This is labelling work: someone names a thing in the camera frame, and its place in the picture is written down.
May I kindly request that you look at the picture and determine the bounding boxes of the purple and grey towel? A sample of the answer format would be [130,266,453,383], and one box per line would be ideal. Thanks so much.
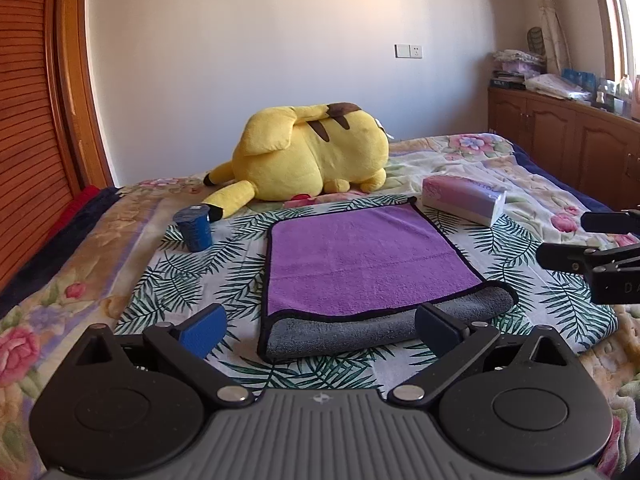
[257,200,518,363]

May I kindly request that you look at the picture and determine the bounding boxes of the wooden cabinet row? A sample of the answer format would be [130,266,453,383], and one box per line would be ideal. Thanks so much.
[488,88,639,209]

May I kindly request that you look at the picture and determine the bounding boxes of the floral bed quilt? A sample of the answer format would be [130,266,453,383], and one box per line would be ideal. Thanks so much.
[1,133,639,479]

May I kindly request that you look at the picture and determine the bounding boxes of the pink tissue pack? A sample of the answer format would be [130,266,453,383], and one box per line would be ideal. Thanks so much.
[422,176,506,228]

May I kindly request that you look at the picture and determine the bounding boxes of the blue cup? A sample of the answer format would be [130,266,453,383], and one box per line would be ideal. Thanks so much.
[172,204,213,252]

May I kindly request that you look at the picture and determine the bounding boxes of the bottles on cabinet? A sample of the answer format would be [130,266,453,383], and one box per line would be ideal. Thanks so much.
[594,75,639,122]

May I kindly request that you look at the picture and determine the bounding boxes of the blue boxes on cabinet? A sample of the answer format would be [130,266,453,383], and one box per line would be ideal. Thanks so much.
[562,68,598,93]

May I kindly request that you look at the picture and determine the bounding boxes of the white folded cloth on cabinet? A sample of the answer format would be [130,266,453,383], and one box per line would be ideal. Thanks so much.
[524,74,591,102]

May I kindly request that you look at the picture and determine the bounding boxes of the red dark blanket edge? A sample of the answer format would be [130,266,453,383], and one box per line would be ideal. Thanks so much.
[1,185,120,316]

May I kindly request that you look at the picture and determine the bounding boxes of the stack of folded linens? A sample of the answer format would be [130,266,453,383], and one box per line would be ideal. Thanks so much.
[489,49,547,90]

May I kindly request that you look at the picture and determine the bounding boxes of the yellow Pikachu plush toy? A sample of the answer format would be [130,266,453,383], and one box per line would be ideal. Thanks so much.
[203,102,390,222]

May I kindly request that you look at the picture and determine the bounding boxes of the wooden louvered wardrobe door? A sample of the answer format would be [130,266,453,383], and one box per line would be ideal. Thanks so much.
[1,0,114,283]

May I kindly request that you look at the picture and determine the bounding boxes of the white wall switch outlet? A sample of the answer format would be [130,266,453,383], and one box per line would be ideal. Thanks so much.
[395,44,423,58]

